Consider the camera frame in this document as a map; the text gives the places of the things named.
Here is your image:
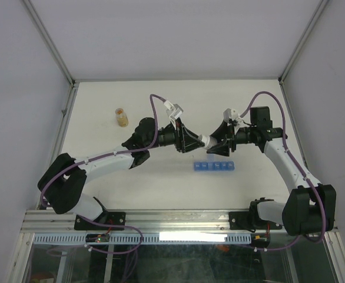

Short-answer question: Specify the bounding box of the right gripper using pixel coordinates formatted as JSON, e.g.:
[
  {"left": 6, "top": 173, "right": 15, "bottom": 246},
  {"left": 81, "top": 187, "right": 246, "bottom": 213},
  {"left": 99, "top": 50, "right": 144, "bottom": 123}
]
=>
[{"left": 205, "top": 119, "right": 256, "bottom": 157}]

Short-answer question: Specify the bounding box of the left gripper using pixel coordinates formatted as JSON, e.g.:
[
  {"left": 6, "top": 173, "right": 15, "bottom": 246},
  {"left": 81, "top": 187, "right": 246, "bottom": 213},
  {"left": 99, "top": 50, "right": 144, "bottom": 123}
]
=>
[{"left": 146, "top": 118, "right": 205, "bottom": 153}]

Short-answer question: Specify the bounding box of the white cap pill bottle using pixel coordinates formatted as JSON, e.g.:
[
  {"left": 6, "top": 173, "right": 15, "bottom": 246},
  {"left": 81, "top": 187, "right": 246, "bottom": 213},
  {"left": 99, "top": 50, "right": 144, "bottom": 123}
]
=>
[{"left": 198, "top": 135, "right": 218, "bottom": 150}]

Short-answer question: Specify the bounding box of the blue weekly pill organizer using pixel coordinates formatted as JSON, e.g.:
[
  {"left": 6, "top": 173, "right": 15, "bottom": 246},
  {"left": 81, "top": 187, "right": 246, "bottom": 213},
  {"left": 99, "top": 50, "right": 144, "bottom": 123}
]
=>
[{"left": 193, "top": 154, "right": 235, "bottom": 172}]

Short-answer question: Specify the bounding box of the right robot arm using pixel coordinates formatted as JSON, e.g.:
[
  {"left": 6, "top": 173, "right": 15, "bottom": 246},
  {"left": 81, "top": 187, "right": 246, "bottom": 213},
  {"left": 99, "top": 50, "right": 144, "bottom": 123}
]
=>
[{"left": 199, "top": 106, "right": 336, "bottom": 236}]

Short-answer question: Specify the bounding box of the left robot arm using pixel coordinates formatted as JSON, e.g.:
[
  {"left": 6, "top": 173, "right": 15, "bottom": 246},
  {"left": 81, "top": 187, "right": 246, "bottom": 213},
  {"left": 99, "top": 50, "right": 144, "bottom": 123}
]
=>
[{"left": 37, "top": 117, "right": 205, "bottom": 229}]

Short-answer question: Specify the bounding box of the amber pill bottle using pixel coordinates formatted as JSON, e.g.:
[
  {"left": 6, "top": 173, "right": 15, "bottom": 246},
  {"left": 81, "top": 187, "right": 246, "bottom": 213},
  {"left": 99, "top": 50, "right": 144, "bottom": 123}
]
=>
[{"left": 115, "top": 108, "right": 128, "bottom": 127}]

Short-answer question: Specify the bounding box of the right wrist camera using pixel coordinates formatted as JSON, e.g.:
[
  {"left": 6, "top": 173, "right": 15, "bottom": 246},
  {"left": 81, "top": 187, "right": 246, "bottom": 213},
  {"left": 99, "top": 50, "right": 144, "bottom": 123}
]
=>
[{"left": 223, "top": 108, "right": 244, "bottom": 125}]

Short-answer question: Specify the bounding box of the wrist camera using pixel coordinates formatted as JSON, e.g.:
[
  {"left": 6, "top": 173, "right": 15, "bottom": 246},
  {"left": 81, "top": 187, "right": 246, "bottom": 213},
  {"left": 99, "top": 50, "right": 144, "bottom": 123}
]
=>
[
  {"left": 163, "top": 100, "right": 184, "bottom": 123},
  {"left": 223, "top": 108, "right": 244, "bottom": 125}
]

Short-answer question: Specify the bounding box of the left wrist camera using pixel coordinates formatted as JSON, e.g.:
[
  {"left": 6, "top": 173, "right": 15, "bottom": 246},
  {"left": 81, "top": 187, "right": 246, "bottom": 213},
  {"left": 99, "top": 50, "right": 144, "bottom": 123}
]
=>
[{"left": 163, "top": 100, "right": 184, "bottom": 123}]

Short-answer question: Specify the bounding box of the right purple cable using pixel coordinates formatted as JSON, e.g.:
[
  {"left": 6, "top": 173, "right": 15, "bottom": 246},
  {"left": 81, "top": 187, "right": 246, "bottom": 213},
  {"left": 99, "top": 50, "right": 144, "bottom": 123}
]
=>
[{"left": 241, "top": 91, "right": 329, "bottom": 253}]

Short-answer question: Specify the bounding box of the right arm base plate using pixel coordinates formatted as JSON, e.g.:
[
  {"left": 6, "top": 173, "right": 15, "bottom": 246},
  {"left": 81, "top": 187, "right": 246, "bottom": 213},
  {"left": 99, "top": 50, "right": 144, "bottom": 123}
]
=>
[{"left": 228, "top": 198, "right": 282, "bottom": 233}]

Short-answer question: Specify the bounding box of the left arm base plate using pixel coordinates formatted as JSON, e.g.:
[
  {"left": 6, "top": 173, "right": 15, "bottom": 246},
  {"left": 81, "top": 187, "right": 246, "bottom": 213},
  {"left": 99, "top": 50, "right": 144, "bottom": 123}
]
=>
[{"left": 74, "top": 211, "right": 126, "bottom": 231}]

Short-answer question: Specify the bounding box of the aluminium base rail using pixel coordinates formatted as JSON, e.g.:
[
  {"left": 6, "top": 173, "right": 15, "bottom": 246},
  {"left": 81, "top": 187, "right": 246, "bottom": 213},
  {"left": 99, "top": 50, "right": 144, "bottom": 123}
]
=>
[{"left": 21, "top": 208, "right": 338, "bottom": 234}]

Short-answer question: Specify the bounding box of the white slotted cable duct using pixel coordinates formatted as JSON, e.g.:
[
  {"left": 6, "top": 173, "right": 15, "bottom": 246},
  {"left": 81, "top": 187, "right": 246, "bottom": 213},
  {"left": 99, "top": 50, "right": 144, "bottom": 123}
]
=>
[{"left": 34, "top": 232, "right": 251, "bottom": 245}]

